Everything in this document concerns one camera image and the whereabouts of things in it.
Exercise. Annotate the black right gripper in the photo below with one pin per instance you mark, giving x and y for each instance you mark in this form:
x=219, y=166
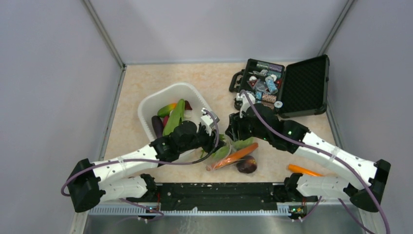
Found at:
x=235, y=127

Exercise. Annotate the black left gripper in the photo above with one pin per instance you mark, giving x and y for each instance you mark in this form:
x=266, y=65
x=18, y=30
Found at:
x=210, y=140

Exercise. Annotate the orange carrot toy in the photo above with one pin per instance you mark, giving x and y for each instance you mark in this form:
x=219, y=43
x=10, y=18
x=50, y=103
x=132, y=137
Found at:
x=232, y=158

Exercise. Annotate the clear zip top bag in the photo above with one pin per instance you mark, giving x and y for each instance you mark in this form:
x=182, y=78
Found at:
x=211, y=161

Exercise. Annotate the leafy green sprig toy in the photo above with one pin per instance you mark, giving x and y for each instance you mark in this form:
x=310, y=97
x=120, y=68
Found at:
x=229, y=147

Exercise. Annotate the dark purple round fruit toy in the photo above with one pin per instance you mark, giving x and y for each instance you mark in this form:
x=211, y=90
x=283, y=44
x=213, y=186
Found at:
x=247, y=165

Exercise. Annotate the white plastic basket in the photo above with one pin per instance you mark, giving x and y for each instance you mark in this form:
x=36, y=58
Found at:
x=155, y=103

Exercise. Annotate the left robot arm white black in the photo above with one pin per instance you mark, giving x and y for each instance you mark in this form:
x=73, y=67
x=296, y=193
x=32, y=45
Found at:
x=91, y=183

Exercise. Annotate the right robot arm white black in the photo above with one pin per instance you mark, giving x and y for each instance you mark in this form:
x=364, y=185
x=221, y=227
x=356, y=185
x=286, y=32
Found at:
x=358, y=180

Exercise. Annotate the orange object behind right arm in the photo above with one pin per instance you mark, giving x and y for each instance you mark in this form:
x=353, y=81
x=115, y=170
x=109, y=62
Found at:
x=297, y=169

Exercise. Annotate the green leafy vegetable toy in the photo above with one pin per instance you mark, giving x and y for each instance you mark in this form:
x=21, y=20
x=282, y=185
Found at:
x=175, y=118

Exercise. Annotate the dark purple eggplant toy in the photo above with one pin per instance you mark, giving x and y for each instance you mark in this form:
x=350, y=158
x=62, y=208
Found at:
x=157, y=125

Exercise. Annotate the green orange mango toy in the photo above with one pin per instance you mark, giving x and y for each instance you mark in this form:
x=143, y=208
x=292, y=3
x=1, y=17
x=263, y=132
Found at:
x=166, y=110

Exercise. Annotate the black poker chip case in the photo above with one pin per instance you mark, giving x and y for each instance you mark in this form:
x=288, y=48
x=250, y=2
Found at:
x=296, y=90

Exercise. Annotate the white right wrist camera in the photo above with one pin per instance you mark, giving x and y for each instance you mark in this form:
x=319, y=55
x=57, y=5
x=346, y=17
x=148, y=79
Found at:
x=247, y=100

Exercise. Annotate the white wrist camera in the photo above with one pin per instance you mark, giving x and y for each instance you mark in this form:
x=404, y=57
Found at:
x=210, y=120
x=247, y=100

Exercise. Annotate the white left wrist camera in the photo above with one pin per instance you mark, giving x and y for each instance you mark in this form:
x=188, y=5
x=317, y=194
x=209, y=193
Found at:
x=210, y=120

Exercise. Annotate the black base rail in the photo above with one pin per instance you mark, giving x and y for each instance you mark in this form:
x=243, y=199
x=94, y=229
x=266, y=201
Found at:
x=220, y=197

